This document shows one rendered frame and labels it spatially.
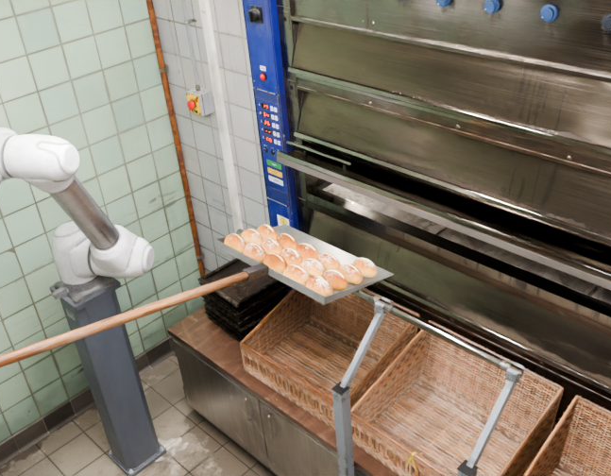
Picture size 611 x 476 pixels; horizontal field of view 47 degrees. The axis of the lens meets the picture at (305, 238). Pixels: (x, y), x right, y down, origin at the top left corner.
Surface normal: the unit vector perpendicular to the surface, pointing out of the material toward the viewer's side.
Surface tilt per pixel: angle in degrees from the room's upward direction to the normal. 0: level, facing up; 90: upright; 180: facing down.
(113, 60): 90
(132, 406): 90
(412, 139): 70
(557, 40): 90
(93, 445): 0
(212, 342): 0
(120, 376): 90
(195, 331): 0
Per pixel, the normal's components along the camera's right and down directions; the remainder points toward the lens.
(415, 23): -0.70, 0.43
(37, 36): 0.71, 0.33
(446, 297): -0.69, 0.12
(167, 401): -0.08, -0.84
